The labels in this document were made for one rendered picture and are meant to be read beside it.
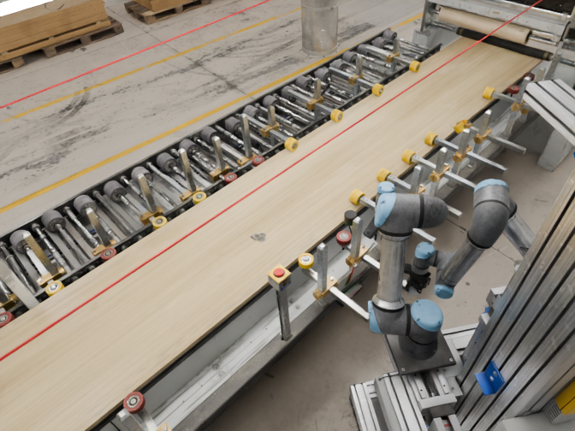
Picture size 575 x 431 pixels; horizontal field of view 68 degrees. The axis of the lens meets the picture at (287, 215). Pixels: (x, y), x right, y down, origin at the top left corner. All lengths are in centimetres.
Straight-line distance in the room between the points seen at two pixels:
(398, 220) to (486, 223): 32
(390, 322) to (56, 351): 146
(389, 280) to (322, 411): 140
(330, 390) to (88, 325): 146
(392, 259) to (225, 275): 96
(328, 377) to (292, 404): 28
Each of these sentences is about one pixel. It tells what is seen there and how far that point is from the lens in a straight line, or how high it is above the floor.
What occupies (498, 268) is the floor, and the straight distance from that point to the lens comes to 354.
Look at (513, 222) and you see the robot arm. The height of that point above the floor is 145.
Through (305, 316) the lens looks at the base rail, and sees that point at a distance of 223.
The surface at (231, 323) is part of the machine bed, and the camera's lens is 214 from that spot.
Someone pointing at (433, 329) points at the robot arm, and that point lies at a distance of 163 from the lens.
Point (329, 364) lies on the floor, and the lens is 288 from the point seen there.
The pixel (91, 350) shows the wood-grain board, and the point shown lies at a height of 90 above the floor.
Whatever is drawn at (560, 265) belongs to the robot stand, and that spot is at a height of 180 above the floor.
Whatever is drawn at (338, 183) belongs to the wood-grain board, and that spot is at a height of 90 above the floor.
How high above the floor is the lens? 262
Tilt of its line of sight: 46 degrees down
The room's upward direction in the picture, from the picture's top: 4 degrees counter-clockwise
